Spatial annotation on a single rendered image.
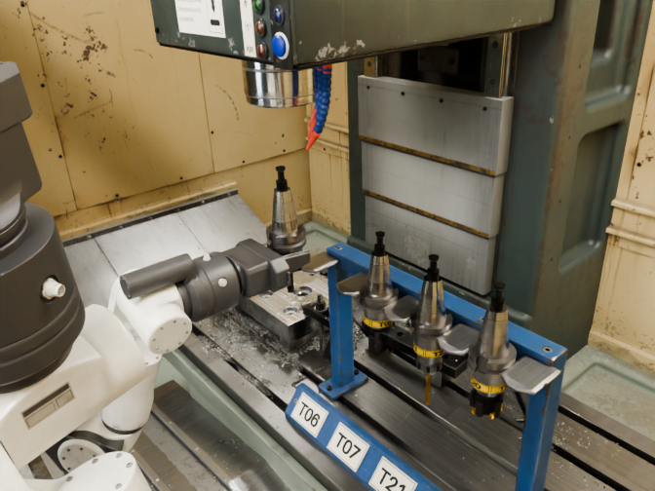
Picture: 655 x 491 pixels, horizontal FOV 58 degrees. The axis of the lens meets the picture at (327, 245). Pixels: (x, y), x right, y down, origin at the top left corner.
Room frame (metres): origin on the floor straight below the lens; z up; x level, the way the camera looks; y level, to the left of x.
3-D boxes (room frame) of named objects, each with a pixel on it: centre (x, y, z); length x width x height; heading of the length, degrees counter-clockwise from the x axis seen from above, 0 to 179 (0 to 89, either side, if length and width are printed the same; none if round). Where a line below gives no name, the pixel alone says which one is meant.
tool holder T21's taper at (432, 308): (0.74, -0.15, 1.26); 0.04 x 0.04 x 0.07
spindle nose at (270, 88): (1.22, 0.08, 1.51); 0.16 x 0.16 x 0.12
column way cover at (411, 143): (1.50, -0.27, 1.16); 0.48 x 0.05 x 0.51; 39
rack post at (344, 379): (0.99, -0.02, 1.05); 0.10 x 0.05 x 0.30; 129
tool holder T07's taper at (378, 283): (0.83, -0.08, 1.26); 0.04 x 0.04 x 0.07
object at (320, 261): (0.95, 0.02, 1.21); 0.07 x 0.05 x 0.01; 129
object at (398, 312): (0.78, -0.12, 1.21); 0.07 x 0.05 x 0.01; 129
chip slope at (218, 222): (1.74, 0.50, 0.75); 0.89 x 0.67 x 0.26; 129
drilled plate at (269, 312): (1.27, 0.10, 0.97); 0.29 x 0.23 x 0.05; 39
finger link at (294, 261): (0.82, 0.05, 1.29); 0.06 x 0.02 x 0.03; 129
